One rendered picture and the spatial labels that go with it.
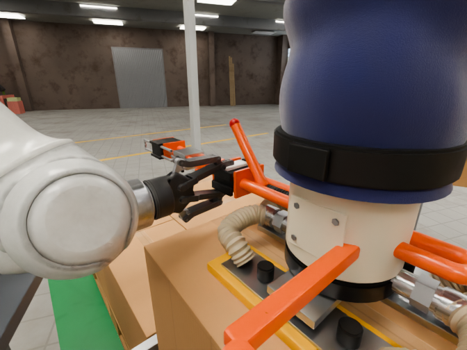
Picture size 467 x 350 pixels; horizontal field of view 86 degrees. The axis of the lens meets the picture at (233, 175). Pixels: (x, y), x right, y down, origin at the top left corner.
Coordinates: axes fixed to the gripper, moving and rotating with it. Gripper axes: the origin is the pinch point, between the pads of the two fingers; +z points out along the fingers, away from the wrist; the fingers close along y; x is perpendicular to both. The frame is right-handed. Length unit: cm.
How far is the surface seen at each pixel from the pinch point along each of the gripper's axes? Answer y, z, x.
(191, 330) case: 17.0, -21.3, 14.7
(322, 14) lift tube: -26.0, -9.2, 25.3
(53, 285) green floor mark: 106, -44, -138
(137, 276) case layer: 53, -13, -45
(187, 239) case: 12.4, -12.5, -1.1
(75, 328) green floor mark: 106, -39, -92
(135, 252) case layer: 53, -8, -61
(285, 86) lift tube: -19.4, -8.4, 20.6
